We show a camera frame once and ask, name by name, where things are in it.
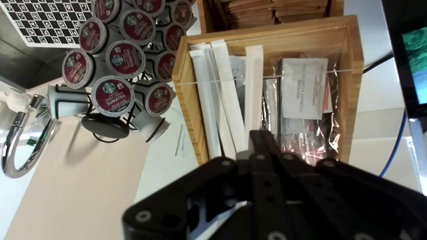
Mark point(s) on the maroon lid coffee pod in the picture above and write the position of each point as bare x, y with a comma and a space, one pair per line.
106, 8
93, 35
126, 60
182, 12
138, 27
149, 5
167, 65
159, 99
175, 36
77, 68
113, 95

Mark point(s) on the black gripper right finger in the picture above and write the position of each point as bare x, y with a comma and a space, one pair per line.
334, 200

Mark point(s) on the black coffee pod carousel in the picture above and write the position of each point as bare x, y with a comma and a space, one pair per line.
105, 127

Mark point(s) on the wooden condiment stand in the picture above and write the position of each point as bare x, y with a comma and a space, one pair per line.
354, 88

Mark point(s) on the black white checkerboard sheet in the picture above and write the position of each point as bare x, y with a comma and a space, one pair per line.
45, 20

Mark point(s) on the pink clear wrapped packet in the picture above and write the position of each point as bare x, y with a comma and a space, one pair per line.
307, 141

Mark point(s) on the black computer monitor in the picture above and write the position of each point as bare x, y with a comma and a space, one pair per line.
409, 57

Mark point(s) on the brown paper napkin stack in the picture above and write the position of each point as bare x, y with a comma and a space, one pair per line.
267, 11

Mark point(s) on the white paper straw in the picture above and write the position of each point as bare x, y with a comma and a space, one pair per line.
254, 88
207, 101
231, 97

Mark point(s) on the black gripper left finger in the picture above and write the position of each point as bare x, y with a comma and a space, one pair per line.
214, 187

